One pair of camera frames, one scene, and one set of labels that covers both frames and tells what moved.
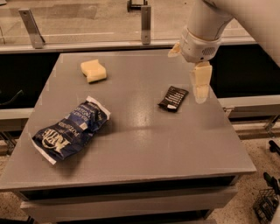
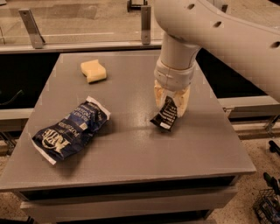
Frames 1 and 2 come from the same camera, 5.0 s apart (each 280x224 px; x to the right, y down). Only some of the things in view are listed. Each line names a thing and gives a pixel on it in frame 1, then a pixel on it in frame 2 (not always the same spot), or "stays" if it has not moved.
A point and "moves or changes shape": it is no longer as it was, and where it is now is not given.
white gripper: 198,47 → 173,78
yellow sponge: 94,71 stays
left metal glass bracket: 37,38 stays
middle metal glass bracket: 146,24 stays
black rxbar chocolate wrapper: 173,99 moves or changes shape
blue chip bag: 66,137 stays
